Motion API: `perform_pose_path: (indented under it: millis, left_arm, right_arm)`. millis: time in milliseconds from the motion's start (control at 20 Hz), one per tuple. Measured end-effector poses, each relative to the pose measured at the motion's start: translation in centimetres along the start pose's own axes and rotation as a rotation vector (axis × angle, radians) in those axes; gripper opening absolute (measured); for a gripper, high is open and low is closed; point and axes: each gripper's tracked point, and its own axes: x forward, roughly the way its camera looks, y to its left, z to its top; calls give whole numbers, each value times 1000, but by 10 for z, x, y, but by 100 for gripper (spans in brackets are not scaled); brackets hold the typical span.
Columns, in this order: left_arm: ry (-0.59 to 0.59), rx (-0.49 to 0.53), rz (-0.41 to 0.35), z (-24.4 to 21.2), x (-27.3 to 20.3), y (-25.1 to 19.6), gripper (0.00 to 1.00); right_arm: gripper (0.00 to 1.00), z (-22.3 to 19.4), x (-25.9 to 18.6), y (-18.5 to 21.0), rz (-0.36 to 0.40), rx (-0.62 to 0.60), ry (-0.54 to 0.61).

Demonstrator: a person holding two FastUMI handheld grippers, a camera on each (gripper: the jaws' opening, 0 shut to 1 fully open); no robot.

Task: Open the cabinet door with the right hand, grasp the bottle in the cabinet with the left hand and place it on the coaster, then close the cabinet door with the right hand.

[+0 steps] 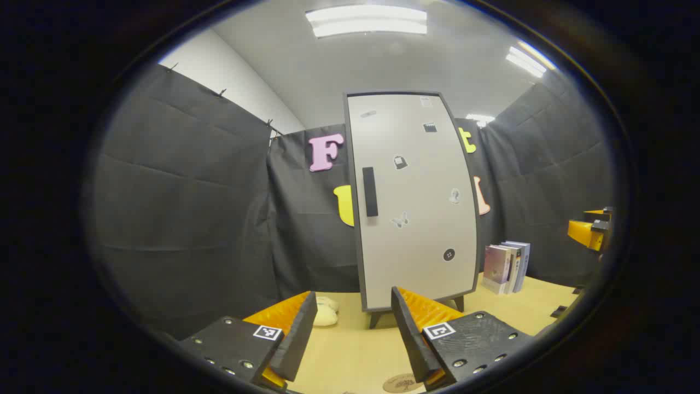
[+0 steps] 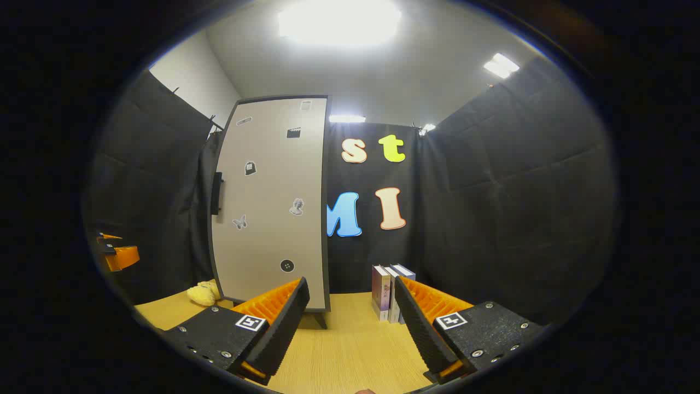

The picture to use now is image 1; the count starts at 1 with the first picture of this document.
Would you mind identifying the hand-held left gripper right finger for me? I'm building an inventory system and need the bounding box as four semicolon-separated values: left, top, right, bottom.
390;286;534;392

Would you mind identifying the large ceiling light panel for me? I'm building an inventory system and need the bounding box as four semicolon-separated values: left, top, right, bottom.
305;5;428;39

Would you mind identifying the side ceiling light panel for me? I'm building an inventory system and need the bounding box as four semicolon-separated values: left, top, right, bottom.
506;41;557;78

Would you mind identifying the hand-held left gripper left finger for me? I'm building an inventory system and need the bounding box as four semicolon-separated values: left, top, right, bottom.
180;291;318;392

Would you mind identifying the cream plush toy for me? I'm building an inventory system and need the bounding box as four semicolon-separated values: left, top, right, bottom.
313;296;340;327

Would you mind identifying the black backdrop cloth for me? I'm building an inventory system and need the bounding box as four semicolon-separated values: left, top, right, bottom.
90;63;614;340

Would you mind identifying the grey white cabinet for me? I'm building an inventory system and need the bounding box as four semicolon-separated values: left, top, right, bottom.
343;90;483;329

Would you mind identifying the black door handle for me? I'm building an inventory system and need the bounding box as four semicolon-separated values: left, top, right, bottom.
362;167;379;218

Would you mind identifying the blue grey book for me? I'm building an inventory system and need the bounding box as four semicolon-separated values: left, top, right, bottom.
503;241;531;293

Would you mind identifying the white cabinet door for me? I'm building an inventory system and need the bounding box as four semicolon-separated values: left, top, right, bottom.
346;92;481;312

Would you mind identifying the white spine book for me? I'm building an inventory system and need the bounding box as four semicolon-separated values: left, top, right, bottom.
506;244;523;294

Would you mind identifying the round brown coaster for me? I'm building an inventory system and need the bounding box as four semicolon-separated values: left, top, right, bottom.
383;373;426;393

